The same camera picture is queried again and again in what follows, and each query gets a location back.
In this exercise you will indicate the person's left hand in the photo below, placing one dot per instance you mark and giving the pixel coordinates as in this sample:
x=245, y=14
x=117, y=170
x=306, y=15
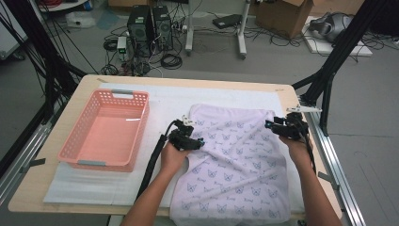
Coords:
x=172, y=160

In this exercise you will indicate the clear plastic bag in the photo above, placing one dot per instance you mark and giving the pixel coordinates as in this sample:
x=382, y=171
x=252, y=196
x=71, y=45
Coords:
x=80, y=19

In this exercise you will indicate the grey rounded appliance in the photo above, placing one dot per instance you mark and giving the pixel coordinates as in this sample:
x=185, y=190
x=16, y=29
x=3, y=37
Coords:
x=332, y=26

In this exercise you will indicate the aluminium rail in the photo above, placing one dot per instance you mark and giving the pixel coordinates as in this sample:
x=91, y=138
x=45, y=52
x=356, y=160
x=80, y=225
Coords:
x=28, y=147
x=332, y=157

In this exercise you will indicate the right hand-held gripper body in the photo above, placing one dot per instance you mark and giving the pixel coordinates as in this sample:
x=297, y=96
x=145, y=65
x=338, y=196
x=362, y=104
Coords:
x=293, y=127

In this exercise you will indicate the open cardboard box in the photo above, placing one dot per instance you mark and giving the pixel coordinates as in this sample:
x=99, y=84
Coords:
x=282, y=17

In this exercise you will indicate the white metal stand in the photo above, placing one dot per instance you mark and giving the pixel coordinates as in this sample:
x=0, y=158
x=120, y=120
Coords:
x=189, y=31

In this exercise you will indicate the small white power supply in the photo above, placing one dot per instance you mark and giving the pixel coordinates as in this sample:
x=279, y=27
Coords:
x=122, y=45

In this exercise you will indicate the person's right hand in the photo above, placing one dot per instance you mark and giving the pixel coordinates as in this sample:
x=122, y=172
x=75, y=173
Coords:
x=299, y=153

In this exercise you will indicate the black metal frame strut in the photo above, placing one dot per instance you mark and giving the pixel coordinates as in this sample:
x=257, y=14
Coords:
x=342, y=50
x=47, y=56

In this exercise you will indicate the flat black device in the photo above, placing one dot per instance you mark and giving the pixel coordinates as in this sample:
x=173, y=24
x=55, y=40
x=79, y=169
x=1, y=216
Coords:
x=227, y=20

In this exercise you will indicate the white cabinet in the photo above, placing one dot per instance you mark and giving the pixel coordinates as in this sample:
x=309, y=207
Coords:
x=9, y=37

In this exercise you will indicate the pink plastic basket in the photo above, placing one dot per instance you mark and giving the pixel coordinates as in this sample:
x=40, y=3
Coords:
x=109, y=138

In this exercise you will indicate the round white table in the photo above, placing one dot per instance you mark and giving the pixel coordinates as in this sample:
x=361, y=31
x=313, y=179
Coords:
x=69, y=4

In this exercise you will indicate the black computer tower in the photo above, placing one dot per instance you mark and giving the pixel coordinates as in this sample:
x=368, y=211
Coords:
x=139, y=31
x=163, y=28

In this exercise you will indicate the lilac butterfly print towel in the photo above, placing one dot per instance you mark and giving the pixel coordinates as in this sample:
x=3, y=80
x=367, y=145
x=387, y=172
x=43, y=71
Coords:
x=235, y=175

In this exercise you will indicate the white floor board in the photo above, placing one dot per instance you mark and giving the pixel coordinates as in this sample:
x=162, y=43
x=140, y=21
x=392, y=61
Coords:
x=323, y=47

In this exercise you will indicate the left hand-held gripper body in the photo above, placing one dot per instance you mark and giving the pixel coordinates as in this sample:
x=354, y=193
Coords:
x=182, y=138

